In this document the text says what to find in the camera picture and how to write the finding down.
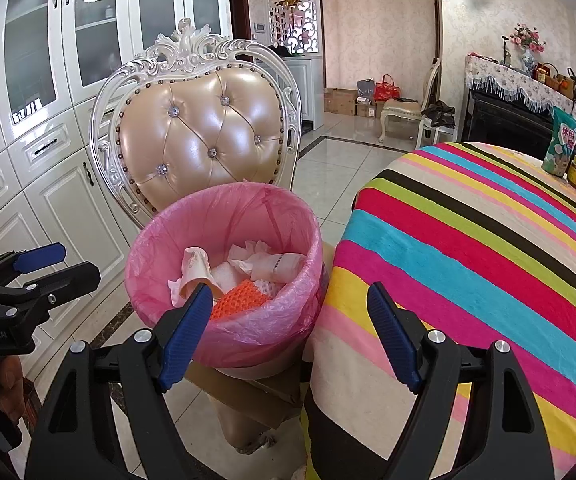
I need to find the white tissue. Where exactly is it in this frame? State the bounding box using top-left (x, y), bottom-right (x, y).
top-left (226, 240), bottom-right (270, 275)

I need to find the white lattice screen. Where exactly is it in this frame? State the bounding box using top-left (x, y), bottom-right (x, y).
top-left (266, 0), bottom-right (317, 57)

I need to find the green snack bag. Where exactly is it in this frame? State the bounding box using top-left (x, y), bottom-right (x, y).
top-left (540, 106), bottom-right (576, 178)

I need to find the flat brown cardboard sheet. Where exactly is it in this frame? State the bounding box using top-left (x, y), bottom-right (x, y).
top-left (184, 360), bottom-right (309, 429)

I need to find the red shopping bag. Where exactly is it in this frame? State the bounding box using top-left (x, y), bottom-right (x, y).
top-left (374, 74), bottom-right (401, 103)

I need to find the white foam fruit net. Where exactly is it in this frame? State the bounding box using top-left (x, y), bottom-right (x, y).
top-left (260, 280), bottom-right (289, 302)

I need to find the floral lace piano cover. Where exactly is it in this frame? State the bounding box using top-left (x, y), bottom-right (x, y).
top-left (463, 54), bottom-right (576, 116)

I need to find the pink trash bag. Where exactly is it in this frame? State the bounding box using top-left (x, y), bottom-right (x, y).
top-left (124, 181), bottom-right (327, 369)

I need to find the orange foam fruit net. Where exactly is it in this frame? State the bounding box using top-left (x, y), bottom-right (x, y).
top-left (209, 280), bottom-right (275, 322)

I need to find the white foam block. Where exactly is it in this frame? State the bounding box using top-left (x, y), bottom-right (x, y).
top-left (210, 264), bottom-right (243, 295)

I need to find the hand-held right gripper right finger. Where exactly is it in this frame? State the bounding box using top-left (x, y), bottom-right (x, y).
top-left (367, 281), bottom-right (556, 480)

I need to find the person's left hand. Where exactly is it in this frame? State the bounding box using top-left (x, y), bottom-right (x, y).
top-left (0, 360), bottom-right (26, 425)

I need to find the red gift basket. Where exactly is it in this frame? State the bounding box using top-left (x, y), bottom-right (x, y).
top-left (537, 62), bottom-right (560, 87)

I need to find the white paper bag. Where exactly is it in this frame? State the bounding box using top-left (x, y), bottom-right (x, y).
top-left (168, 245), bottom-right (225, 307)

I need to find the black piano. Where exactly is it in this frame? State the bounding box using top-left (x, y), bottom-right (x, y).
top-left (468, 89), bottom-right (556, 153)

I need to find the white low cabinet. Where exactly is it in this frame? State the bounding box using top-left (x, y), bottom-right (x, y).
top-left (275, 55), bottom-right (327, 133)

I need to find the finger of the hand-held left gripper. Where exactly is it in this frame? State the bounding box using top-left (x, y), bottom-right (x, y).
top-left (0, 261), bottom-right (101, 321)
top-left (0, 242), bottom-right (67, 286)

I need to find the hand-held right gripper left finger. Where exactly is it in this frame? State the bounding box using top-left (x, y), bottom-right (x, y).
top-left (24, 281), bottom-right (215, 480)

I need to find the vase with pink flowers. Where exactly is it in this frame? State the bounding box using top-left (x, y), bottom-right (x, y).
top-left (510, 23), bottom-right (545, 74)

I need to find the beige tufted white-framed chair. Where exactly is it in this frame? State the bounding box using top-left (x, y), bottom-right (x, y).
top-left (90, 17), bottom-right (313, 457)

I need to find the white tall glass-door cabinet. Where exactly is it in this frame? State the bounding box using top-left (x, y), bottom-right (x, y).
top-left (0, 0), bottom-right (235, 361)

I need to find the brown cardboard box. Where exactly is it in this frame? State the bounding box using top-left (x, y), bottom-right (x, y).
top-left (323, 87), bottom-right (358, 116)

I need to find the pale pink tissue pack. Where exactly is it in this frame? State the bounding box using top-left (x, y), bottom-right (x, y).
top-left (249, 252), bottom-right (307, 282)

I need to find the white cushioned side chair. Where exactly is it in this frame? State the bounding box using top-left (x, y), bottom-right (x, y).
top-left (378, 58), bottom-right (442, 144)

